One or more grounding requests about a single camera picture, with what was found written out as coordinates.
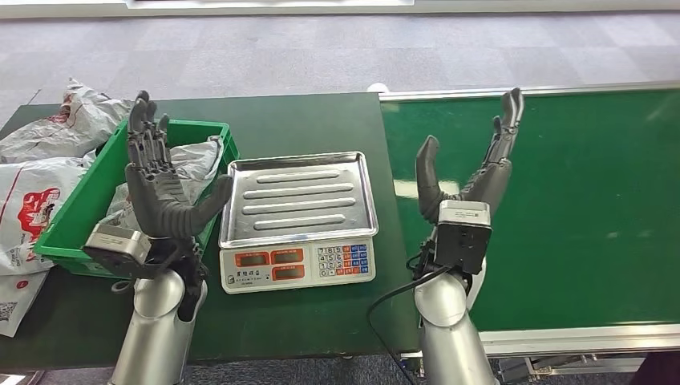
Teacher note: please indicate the white mailer bag QR code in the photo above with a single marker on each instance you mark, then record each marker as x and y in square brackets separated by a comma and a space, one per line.
[16, 305]

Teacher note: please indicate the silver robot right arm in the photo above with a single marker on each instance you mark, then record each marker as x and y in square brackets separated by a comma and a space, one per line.
[451, 335]

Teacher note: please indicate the dark maroon object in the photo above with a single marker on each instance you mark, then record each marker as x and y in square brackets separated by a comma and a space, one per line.
[664, 372]

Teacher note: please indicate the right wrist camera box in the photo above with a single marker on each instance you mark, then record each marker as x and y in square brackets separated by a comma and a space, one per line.
[462, 239]

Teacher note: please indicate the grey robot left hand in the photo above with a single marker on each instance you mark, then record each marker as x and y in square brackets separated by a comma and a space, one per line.
[159, 202]

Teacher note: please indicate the green plastic basket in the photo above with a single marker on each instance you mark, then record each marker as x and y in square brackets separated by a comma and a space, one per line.
[74, 223]

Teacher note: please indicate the grey plastic mailer package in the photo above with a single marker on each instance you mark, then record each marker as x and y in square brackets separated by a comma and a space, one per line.
[194, 164]

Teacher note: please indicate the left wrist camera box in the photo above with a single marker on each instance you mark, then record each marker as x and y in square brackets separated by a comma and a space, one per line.
[119, 247]

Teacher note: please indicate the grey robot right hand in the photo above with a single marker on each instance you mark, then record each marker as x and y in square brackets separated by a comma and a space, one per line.
[486, 183]

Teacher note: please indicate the green conveyor belt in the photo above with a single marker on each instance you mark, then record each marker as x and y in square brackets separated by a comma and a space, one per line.
[595, 212]

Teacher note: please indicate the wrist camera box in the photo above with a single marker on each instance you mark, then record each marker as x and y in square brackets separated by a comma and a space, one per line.
[119, 247]
[462, 239]

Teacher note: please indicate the grey mailer bag red print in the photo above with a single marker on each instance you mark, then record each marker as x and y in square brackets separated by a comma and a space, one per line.
[63, 130]

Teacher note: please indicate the small white round object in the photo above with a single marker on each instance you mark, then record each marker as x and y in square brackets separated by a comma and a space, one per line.
[377, 87]

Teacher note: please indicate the white mailer bag red logo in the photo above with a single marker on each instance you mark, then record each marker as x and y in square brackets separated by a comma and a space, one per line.
[32, 212]

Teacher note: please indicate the stainless steel weighing tray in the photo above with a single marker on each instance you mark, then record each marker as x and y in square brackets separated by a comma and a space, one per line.
[297, 196]

